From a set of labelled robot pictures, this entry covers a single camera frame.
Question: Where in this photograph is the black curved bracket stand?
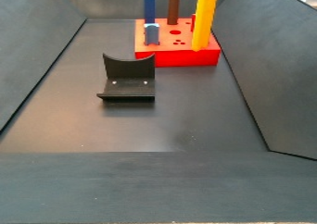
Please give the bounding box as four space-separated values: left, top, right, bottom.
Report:
96 55 155 101

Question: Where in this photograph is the light blue notched peg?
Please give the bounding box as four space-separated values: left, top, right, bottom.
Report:
143 23 159 45

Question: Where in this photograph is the yellow square-circle peg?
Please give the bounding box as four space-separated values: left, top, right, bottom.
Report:
191 0 216 51

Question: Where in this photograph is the dark blue square peg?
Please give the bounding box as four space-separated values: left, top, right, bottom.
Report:
143 0 155 23

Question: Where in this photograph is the brown round cylinder peg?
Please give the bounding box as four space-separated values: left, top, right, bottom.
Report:
167 0 179 25

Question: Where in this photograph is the red peg board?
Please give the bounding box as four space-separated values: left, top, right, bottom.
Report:
134 19 220 67

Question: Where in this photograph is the red star peg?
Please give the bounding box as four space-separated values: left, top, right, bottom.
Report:
191 14 195 32

